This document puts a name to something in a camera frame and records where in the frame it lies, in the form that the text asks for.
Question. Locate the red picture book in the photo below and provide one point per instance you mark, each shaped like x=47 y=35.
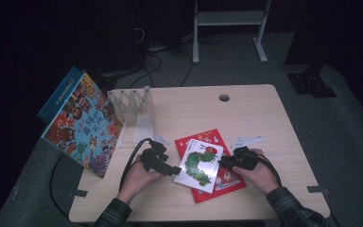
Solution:
x=230 y=184

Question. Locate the black stand base plate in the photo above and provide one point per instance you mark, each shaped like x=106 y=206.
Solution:
x=105 y=83
x=310 y=83

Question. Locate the light blue animals picture book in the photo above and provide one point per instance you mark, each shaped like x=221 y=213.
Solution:
x=82 y=129

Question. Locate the person's right hand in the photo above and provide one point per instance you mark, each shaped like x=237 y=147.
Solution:
x=261 y=178

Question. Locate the person's left hand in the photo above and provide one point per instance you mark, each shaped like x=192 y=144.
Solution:
x=138 y=181

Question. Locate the clear acrylic book rack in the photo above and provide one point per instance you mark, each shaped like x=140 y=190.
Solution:
x=145 y=126

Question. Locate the white metal stand frame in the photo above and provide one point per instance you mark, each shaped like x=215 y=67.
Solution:
x=230 y=18

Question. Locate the white caterpillar picture book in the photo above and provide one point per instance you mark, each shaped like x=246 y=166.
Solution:
x=198 y=164

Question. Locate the grey tape strip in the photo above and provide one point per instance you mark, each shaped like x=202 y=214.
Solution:
x=78 y=193
x=318 y=189

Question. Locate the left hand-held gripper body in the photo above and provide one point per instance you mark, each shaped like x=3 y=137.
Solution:
x=152 y=157

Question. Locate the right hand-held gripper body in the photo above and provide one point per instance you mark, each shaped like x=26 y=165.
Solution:
x=244 y=159

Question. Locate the dark blue monster picture book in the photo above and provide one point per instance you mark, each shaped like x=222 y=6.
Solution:
x=60 y=94

